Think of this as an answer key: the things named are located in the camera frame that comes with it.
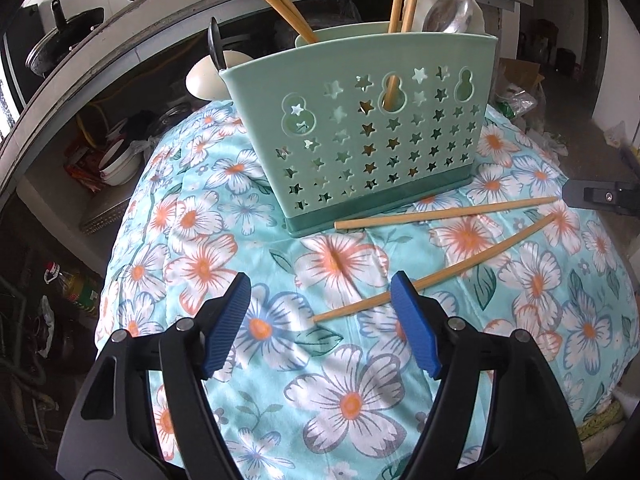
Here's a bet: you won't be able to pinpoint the wooden chopstick five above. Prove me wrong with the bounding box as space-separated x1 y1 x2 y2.
334 196 559 231

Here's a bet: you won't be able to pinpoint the stacked white bowls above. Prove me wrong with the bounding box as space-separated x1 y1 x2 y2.
99 138 143 188

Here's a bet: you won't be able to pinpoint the floral blue quilt cloth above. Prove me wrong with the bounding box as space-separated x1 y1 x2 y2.
94 102 639 479

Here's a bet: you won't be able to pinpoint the metal spoon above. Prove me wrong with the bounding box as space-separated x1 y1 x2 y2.
422 0 474 34

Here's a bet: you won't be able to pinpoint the black wok pan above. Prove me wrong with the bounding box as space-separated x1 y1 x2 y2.
25 0 104 78

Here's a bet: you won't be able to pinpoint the cardboard box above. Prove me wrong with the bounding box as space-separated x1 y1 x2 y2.
500 58 544 91

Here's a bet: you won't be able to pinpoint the wooden chopstick six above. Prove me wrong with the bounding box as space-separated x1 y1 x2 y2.
312 214 558 323

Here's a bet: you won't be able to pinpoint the green plastic utensil holder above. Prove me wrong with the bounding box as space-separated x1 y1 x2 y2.
220 23 497 236

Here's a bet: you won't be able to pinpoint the beige soup spoon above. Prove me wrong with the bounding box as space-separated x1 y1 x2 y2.
186 56 230 101

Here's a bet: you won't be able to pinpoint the dark ladle spoon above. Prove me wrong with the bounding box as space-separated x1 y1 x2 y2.
207 16 227 72

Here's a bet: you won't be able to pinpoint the wooden chopstick three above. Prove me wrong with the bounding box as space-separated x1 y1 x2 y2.
383 0 404 112

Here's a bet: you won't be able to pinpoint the cooking oil bottle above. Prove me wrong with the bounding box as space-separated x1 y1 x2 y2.
43 261 100 316

